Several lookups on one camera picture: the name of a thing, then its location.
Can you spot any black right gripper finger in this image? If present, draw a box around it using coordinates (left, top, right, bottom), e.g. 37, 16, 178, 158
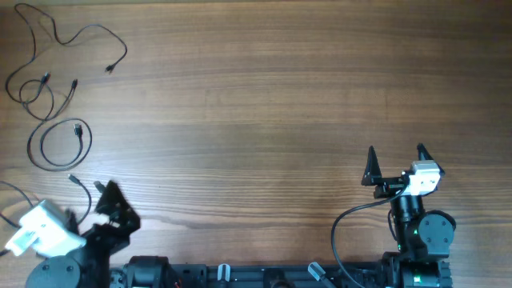
361, 146, 382, 186
417, 143, 445, 176

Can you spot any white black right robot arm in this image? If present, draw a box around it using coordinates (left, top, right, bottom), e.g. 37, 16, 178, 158
362, 143, 456, 288

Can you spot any thick black right camera cable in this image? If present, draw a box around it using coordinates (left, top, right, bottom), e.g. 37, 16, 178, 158
330, 182, 411, 288

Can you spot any thin black usb cable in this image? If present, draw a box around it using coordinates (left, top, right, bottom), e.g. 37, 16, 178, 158
3, 2, 128, 121
0, 174, 106, 230
18, 78, 93, 172

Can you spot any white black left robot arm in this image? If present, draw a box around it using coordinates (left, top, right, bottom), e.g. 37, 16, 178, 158
26, 180, 182, 288

